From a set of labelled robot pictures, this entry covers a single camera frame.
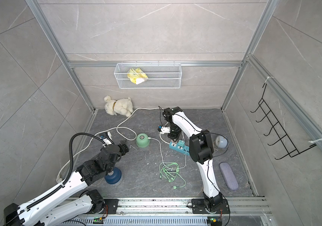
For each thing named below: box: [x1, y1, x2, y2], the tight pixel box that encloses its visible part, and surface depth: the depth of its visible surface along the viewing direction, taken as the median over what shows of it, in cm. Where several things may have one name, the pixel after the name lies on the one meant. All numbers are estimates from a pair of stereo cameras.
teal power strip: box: [169, 141, 190, 156], surface depth 95 cm
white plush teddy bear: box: [104, 95, 134, 118], surface depth 113 cm
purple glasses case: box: [219, 161, 239, 191], surface depth 82 cm
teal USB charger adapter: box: [177, 139, 186, 148], surface depth 92 cm
